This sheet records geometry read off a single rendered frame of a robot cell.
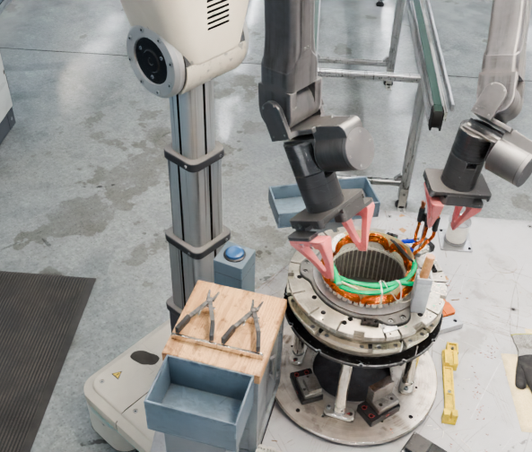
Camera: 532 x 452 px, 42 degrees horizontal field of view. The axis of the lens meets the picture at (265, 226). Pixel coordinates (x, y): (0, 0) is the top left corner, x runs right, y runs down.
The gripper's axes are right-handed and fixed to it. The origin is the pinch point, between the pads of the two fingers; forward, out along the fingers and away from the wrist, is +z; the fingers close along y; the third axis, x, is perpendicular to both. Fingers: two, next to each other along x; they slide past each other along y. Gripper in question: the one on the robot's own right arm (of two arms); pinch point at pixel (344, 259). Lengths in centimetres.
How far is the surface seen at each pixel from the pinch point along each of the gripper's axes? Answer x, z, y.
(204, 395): 36.1, 24.6, -12.1
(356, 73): 124, 9, 159
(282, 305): 31.8, 17.8, 9.5
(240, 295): 38.6, 13.9, 5.9
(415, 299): 10.0, 22.5, 23.1
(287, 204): 54, 10, 39
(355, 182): 45, 12, 55
